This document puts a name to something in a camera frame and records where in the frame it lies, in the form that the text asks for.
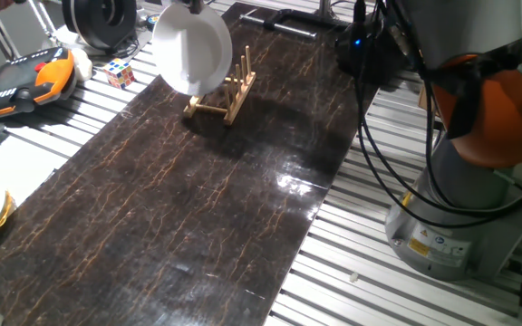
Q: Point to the white round dish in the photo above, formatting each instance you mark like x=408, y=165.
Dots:
x=193, y=50

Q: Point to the black filament spool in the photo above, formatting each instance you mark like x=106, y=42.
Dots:
x=100, y=22

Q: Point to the Rubik's cube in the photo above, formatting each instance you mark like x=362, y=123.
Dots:
x=119, y=73

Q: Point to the orange black teach pendant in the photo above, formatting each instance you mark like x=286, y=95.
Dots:
x=16, y=83

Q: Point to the dark brown marble mat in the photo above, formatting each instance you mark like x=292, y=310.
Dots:
x=175, y=235

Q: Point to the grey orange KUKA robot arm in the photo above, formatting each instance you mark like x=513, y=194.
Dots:
x=469, y=27

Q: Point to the white paper sheet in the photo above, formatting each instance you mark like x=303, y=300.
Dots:
x=21, y=163

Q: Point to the white soft toy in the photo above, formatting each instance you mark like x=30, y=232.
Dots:
x=82, y=63

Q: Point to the black metal clamp bar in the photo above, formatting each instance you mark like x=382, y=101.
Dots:
x=283, y=28

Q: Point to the black round tape measure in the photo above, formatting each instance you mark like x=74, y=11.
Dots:
x=152, y=22

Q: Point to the wooden dish rack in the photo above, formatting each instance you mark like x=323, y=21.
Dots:
x=237, y=97

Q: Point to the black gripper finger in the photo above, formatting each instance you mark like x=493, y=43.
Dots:
x=196, y=6

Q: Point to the small white scrap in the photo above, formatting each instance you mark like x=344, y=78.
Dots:
x=354, y=276

